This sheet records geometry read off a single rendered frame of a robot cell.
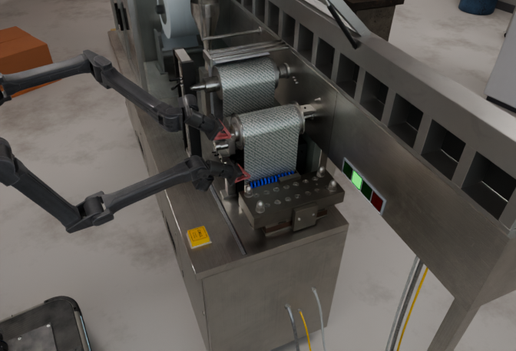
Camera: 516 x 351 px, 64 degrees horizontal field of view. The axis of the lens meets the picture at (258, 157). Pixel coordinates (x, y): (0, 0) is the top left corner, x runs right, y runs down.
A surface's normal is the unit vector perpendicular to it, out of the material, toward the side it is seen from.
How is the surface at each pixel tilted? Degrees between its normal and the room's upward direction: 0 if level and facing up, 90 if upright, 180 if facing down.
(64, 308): 0
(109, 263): 0
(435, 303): 0
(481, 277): 90
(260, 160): 90
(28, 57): 90
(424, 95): 90
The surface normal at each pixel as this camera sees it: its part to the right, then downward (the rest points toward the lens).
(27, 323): 0.01, -0.79
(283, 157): 0.39, 0.57
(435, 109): -0.92, 0.23
